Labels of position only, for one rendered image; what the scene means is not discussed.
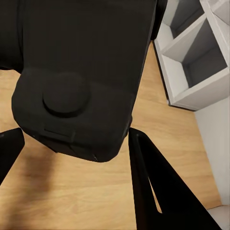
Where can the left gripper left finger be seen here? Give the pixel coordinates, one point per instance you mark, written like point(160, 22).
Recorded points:
point(11, 144)

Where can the digital camera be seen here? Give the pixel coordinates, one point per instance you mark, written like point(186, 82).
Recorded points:
point(81, 63)

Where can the bookcase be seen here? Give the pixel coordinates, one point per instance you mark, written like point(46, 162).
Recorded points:
point(177, 52)

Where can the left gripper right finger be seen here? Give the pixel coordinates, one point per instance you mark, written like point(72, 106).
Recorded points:
point(181, 209)

